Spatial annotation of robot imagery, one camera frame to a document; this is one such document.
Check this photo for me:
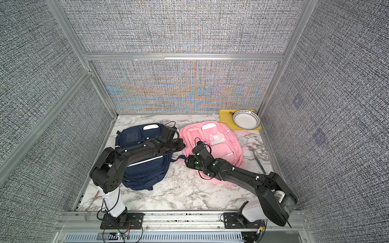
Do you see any white dotted bowl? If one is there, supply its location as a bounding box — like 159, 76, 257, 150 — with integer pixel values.
233, 110, 260, 130

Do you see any navy blue backpack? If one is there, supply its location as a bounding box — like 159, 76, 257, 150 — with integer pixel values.
112, 123, 175, 191

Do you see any pink backpack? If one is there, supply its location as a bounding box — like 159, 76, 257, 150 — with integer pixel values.
180, 121, 244, 180

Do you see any yellow tray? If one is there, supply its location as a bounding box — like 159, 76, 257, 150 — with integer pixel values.
219, 110, 262, 131

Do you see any white vented cable duct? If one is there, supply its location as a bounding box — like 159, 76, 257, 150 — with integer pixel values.
63, 231, 244, 243

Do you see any pink pencil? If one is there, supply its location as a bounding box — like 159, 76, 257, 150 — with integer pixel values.
90, 190, 100, 206

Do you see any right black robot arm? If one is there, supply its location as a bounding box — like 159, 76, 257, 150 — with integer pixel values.
185, 141, 298, 226

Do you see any green pen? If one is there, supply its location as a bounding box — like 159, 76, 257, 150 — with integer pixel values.
250, 146, 266, 174

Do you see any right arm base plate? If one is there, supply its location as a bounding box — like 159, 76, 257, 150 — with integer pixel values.
221, 212, 266, 229

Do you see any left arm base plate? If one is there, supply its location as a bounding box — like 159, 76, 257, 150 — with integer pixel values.
100, 212, 145, 230

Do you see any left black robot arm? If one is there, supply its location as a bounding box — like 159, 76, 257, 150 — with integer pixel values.
89, 124, 185, 227

